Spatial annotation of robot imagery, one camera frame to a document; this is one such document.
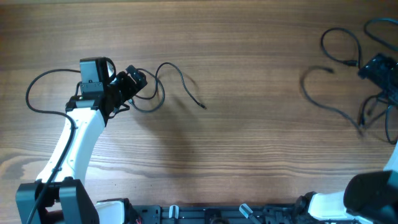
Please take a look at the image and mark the thick black cable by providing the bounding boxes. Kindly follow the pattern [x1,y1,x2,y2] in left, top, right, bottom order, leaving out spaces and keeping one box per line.
[320,27,398,145]

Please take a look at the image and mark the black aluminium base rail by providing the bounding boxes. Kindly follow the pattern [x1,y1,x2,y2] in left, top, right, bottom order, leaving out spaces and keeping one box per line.
[130,203,352,224]

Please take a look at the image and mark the black right camera cable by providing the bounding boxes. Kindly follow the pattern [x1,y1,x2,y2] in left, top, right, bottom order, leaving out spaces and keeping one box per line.
[363,17,398,52]

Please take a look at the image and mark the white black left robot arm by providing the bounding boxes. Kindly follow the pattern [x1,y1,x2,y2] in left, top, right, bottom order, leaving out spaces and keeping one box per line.
[16,57,147,223]

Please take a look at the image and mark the thin black usb cable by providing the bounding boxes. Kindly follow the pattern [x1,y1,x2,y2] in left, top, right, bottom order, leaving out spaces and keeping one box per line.
[127,62,207,113]
[299,65,389,134]

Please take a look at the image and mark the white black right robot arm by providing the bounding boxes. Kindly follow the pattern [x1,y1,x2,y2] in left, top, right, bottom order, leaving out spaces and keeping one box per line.
[300,54,397,223]

